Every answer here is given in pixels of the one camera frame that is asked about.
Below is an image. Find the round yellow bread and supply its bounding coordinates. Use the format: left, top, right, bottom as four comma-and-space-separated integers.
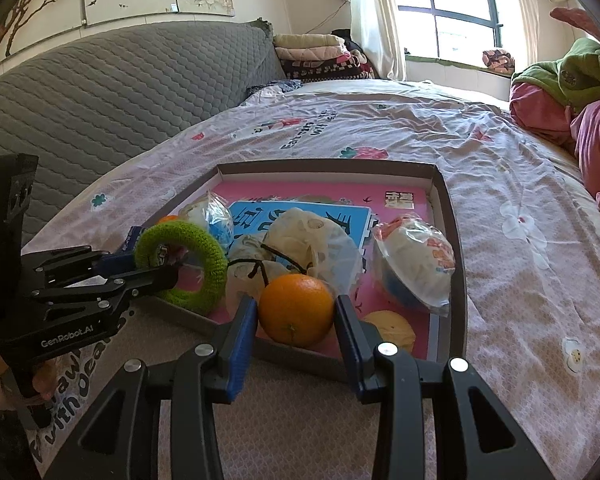
362, 310, 417, 356

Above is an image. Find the dark-framed window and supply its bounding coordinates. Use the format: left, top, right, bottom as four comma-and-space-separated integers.
390, 0, 506, 61

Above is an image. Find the patterned cushion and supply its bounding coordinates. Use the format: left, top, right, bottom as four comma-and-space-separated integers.
481, 49, 516, 73

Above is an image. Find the grey quilted headboard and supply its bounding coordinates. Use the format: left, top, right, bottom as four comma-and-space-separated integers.
0, 20, 288, 248

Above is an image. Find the pink folded blanket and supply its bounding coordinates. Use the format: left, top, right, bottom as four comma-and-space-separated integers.
275, 46, 353, 61

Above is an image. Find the dark patterned folded blanket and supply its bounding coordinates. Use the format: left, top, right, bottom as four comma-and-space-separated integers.
280, 55, 376, 81

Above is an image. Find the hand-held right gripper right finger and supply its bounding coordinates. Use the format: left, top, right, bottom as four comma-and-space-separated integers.
334, 294, 556, 480

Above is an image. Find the grey shallow cardboard box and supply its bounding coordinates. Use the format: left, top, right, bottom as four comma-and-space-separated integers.
147, 158, 468, 381

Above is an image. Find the blue-grey fuzzy cloth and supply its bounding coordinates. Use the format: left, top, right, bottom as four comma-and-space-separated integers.
245, 79, 303, 98

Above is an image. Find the blue snack packet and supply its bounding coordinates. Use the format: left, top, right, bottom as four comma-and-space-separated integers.
120, 226, 175, 267

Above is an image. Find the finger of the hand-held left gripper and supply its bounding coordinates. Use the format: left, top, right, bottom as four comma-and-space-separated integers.
22, 246, 139, 287
32, 264, 182, 312

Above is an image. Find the green knitted ring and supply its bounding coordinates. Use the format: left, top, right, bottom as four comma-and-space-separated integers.
134, 221, 229, 311

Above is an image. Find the white curtain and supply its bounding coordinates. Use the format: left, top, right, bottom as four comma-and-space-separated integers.
342, 0, 408, 81
500, 0, 541, 68

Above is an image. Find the plastic-wrapped red-white bun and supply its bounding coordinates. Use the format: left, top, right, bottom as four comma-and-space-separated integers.
182, 195, 236, 256
371, 214, 456, 318

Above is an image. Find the pink and green blanket pile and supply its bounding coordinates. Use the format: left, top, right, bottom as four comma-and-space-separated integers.
550, 6, 600, 46

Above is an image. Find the cream folded blanket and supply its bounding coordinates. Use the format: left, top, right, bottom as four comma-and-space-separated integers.
274, 33, 346, 50

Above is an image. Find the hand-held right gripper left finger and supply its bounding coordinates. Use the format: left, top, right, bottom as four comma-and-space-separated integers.
42, 295, 259, 480

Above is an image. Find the pink children's book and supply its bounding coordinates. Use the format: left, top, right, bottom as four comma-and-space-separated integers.
180, 180, 433, 356

